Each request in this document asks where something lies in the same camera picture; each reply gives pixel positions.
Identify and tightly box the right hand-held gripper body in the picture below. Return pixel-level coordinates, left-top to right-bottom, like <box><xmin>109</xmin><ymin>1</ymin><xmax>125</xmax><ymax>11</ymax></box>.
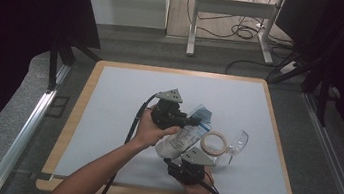
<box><xmin>161</xmin><ymin>143</ymin><xmax>218</xmax><ymax>189</ymax></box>

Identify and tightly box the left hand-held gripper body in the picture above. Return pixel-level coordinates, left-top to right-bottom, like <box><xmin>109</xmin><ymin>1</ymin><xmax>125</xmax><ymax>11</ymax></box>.
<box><xmin>148</xmin><ymin>85</ymin><xmax>195</xmax><ymax>134</ymax></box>

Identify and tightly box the white and blue pouch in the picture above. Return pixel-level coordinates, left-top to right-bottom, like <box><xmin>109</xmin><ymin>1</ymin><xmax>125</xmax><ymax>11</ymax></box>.
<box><xmin>153</xmin><ymin>99</ymin><xmax>215</xmax><ymax>166</ymax></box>

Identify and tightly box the clear round plastic lid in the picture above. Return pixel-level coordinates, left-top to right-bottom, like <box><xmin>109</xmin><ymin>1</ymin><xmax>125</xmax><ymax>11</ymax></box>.
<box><xmin>213</xmin><ymin>125</ymin><xmax>251</xmax><ymax>170</ymax></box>

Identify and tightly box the person's right hand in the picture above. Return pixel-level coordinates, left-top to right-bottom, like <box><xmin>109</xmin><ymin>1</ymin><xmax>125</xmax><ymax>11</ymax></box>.
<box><xmin>179</xmin><ymin>167</ymin><xmax>220</xmax><ymax>194</ymax></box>

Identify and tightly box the person's left hand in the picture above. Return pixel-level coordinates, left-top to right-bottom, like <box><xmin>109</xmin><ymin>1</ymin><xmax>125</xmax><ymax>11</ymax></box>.
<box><xmin>131</xmin><ymin>103</ymin><xmax>183</xmax><ymax>155</ymax></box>

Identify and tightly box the beige tape roll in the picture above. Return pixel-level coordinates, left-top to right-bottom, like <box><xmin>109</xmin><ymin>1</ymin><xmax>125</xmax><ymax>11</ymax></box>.
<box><xmin>198</xmin><ymin>129</ymin><xmax>231</xmax><ymax>160</ymax></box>

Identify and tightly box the pale grey table mat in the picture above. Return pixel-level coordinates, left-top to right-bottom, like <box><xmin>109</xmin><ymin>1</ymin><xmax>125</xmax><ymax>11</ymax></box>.
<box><xmin>52</xmin><ymin>57</ymin><xmax>306</xmax><ymax>194</ymax></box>

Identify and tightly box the white power strip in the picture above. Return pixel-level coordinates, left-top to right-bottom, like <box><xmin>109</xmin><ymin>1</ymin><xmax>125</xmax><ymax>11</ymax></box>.
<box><xmin>277</xmin><ymin>58</ymin><xmax>300</xmax><ymax>77</ymax></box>

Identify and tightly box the black tripod stand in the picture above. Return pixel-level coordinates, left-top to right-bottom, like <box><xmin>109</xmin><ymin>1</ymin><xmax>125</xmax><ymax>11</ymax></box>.
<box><xmin>44</xmin><ymin>34</ymin><xmax>105</xmax><ymax>97</ymax></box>
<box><xmin>262</xmin><ymin>48</ymin><xmax>344</xmax><ymax>131</ymax></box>

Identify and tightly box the left hand-held gripper black cable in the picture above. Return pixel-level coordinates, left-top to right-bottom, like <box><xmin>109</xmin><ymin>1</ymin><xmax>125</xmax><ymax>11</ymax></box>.
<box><xmin>93</xmin><ymin>86</ymin><xmax>161</xmax><ymax>194</ymax></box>

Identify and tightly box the black floor cable bundle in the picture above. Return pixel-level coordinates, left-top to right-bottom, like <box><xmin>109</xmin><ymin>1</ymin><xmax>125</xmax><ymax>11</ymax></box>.
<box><xmin>180</xmin><ymin>0</ymin><xmax>303</xmax><ymax>62</ymax></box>

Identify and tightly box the white metal desk frame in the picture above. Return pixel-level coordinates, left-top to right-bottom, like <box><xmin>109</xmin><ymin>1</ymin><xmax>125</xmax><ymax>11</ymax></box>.
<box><xmin>185</xmin><ymin>0</ymin><xmax>288</xmax><ymax>69</ymax></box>

